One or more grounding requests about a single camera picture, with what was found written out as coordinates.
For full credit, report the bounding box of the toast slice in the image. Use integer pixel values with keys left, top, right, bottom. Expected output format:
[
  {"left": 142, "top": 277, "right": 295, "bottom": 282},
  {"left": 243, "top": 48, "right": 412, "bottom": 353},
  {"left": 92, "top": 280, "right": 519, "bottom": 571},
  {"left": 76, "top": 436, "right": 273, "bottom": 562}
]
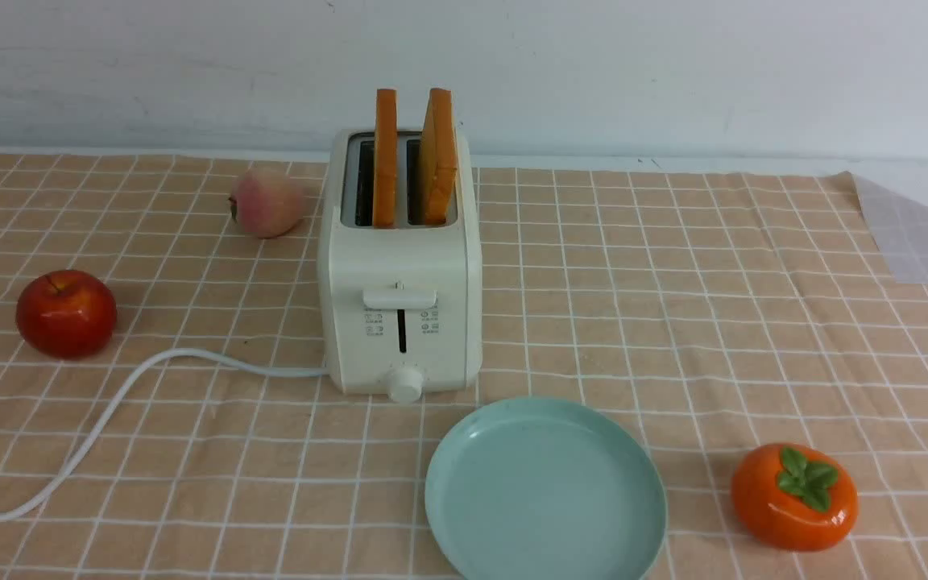
[
  {"left": 417, "top": 88, "right": 459, "bottom": 226},
  {"left": 372, "top": 89, "right": 398, "bottom": 229}
]

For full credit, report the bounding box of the white two-slot toaster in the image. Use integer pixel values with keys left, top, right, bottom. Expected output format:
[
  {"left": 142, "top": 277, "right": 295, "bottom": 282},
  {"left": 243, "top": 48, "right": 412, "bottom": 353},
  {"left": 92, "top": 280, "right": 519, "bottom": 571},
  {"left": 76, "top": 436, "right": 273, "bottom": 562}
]
[{"left": 317, "top": 127, "right": 483, "bottom": 403}]

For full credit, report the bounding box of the light blue plate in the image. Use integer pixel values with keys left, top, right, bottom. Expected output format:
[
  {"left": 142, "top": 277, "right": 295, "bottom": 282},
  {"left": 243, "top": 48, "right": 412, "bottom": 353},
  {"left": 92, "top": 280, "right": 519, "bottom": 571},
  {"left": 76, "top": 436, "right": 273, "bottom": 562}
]
[{"left": 425, "top": 397, "right": 668, "bottom": 579}]

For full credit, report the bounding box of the pink peach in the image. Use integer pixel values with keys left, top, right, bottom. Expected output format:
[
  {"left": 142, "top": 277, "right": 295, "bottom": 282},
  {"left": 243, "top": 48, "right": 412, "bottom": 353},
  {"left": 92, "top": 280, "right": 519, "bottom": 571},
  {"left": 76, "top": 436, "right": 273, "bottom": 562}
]
[{"left": 228, "top": 168, "right": 307, "bottom": 239}]

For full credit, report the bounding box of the orange checkered tablecloth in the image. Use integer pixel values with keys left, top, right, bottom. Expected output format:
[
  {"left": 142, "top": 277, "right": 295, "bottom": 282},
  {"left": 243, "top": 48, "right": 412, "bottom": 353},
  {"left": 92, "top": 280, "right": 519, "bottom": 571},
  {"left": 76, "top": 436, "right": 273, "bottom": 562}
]
[{"left": 0, "top": 154, "right": 928, "bottom": 579}]

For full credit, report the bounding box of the orange persimmon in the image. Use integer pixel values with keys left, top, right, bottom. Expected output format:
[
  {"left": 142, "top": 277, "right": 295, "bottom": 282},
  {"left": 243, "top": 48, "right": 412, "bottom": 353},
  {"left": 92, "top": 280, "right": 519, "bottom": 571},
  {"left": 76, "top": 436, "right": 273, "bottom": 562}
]
[{"left": 730, "top": 443, "right": 860, "bottom": 552}]

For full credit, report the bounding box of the red apple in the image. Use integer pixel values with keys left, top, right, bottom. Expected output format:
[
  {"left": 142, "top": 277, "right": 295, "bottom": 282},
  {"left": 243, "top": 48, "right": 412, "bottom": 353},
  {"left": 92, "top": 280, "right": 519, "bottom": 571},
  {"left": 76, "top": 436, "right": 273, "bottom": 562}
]
[{"left": 14, "top": 269, "right": 118, "bottom": 360}]

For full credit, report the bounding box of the white toaster power cord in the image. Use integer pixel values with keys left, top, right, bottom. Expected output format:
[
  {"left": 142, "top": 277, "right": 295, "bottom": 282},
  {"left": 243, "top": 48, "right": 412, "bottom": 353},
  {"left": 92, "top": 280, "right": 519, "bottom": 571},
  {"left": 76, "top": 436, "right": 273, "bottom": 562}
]
[{"left": 0, "top": 348, "right": 328, "bottom": 524}]

